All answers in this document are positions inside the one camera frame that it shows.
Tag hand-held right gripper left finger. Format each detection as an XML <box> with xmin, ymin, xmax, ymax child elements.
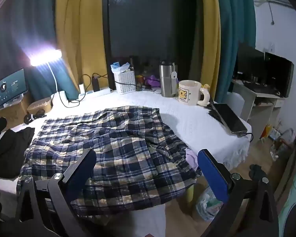
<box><xmin>15</xmin><ymin>149</ymin><xmax>97</xmax><ymax>237</ymax></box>

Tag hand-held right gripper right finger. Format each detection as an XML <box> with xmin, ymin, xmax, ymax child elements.
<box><xmin>197</xmin><ymin>149</ymin><xmax>279</xmax><ymax>237</ymax></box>

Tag blue plaid pants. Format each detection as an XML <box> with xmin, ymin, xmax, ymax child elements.
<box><xmin>17</xmin><ymin>106</ymin><xmax>203</xmax><ymax>211</ymax></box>

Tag pale lilac cloth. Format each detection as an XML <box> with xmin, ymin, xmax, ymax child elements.
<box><xmin>185</xmin><ymin>148</ymin><xmax>200</xmax><ymax>171</ymax></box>

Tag black cloth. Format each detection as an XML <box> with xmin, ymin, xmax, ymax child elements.
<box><xmin>0</xmin><ymin>127</ymin><xmax>36</xmax><ymax>179</ymax></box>

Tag plastic bag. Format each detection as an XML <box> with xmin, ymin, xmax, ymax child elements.
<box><xmin>195</xmin><ymin>186</ymin><xmax>224</xmax><ymax>221</ymax></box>

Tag white textured tablecloth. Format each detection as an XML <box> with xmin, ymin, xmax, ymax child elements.
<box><xmin>0</xmin><ymin>89</ymin><xmax>252</xmax><ymax>237</ymax></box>

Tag black laptop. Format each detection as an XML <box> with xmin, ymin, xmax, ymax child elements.
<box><xmin>208</xmin><ymin>103</ymin><xmax>248</xmax><ymax>135</ymax></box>

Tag white desk lamp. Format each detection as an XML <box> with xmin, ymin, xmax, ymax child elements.
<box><xmin>30</xmin><ymin>49</ymin><xmax>67</xmax><ymax>107</ymax></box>

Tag grey computer desk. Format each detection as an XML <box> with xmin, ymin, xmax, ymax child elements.
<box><xmin>230</xmin><ymin>79</ymin><xmax>285</xmax><ymax>144</ymax></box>

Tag cream mug with bear print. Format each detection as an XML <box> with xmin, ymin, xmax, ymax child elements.
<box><xmin>178</xmin><ymin>80</ymin><xmax>211</xmax><ymax>106</ymax></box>

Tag white power strip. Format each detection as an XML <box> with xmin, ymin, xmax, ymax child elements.
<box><xmin>78</xmin><ymin>87</ymin><xmax>111</xmax><ymax>99</ymax></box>

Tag black keyboard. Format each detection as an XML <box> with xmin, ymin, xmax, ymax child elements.
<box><xmin>244</xmin><ymin>80</ymin><xmax>274</xmax><ymax>93</ymax></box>

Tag white perforated basket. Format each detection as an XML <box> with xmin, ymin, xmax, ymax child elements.
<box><xmin>113</xmin><ymin>70</ymin><xmax>137</xmax><ymax>95</ymax></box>

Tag steel tumbler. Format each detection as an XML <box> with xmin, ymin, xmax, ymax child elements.
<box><xmin>159</xmin><ymin>61</ymin><xmax>177</xmax><ymax>98</ymax></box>

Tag purple cloth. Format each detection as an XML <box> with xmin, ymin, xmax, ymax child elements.
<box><xmin>144</xmin><ymin>75</ymin><xmax>161</xmax><ymax>88</ymax></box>

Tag teal curtain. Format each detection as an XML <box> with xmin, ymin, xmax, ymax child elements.
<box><xmin>0</xmin><ymin>0</ymin><xmax>82</xmax><ymax>109</ymax></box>
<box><xmin>215</xmin><ymin>0</ymin><xmax>257</xmax><ymax>104</ymax></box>

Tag blue tissue packet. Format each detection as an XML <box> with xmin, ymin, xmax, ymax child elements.
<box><xmin>111</xmin><ymin>62</ymin><xmax>131</xmax><ymax>74</ymax></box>

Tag dark window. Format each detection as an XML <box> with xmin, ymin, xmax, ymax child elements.
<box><xmin>106</xmin><ymin>0</ymin><xmax>205</xmax><ymax>84</ymax></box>

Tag black cable bundle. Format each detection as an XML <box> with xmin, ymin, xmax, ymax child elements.
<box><xmin>23</xmin><ymin>109</ymin><xmax>47</xmax><ymax>125</ymax></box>

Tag black lamp cable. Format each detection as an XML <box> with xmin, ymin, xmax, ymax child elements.
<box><xmin>58</xmin><ymin>92</ymin><xmax>81</xmax><ymax>108</ymax></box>

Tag black charger cable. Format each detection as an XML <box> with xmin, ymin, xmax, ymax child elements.
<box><xmin>92</xmin><ymin>73</ymin><xmax>139</xmax><ymax>87</ymax></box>

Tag black air conditioner cord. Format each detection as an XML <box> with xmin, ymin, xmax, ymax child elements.
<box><xmin>268</xmin><ymin>1</ymin><xmax>275</xmax><ymax>25</ymax></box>

